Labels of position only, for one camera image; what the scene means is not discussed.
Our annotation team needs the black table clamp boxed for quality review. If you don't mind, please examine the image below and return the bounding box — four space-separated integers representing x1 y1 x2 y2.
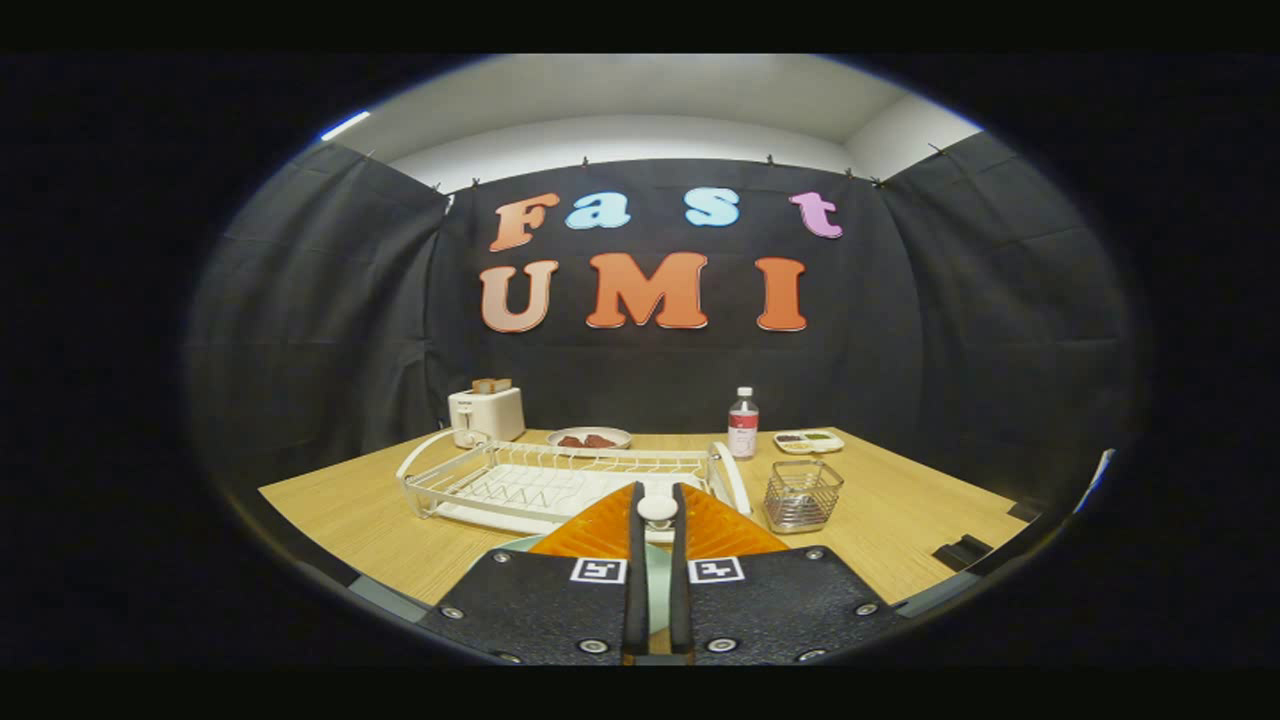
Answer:
932 535 996 573

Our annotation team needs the silver wire basket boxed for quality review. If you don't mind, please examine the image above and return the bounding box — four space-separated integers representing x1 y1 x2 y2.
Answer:
763 459 846 534

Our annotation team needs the black backdrop cloth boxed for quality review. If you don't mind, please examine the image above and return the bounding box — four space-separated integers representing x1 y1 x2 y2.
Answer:
185 130 1141 521

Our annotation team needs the clear bottle red label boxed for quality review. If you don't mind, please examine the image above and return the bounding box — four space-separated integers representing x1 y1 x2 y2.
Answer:
727 387 761 461

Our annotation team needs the white toaster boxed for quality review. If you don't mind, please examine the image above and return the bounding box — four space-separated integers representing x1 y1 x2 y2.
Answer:
447 386 527 449

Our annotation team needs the white divided bean tray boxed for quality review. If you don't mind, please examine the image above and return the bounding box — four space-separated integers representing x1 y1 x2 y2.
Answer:
772 430 845 456

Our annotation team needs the small white food dish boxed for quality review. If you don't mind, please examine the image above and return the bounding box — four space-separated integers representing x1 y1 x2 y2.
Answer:
546 427 633 451

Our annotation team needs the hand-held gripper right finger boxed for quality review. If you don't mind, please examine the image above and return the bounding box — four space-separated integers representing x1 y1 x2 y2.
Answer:
668 482 906 666

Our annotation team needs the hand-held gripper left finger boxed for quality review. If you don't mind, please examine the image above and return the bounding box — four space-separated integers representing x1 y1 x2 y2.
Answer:
418 482 651 666

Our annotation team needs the white wire dish rack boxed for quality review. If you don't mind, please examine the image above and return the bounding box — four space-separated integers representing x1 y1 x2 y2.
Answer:
395 430 753 541

